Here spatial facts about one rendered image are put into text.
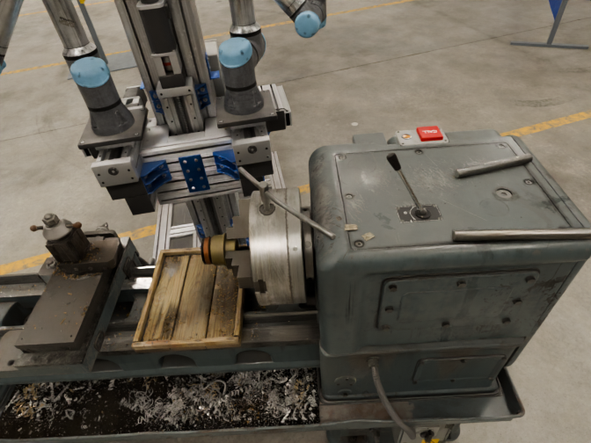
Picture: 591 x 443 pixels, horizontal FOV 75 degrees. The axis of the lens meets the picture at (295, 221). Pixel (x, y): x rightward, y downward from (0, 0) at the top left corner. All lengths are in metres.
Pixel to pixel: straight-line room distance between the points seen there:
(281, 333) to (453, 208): 0.58
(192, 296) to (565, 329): 1.90
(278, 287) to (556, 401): 1.59
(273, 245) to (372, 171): 0.32
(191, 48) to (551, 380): 2.14
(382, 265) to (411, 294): 0.14
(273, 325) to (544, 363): 1.49
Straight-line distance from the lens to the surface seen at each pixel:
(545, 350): 2.36
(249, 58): 1.45
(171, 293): 1.29
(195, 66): 1.66
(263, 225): 0.92
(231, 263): 1.00
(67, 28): 1.62
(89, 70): 1.52
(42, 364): 1.28
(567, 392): 2.28
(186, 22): 1.61
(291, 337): 1.14
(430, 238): 0.86
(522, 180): 1.07
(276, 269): 0.92
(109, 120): 1.56
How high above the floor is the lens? 1.86
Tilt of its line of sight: 44 degrees down
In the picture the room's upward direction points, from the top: 5 degrees counter-clockwise
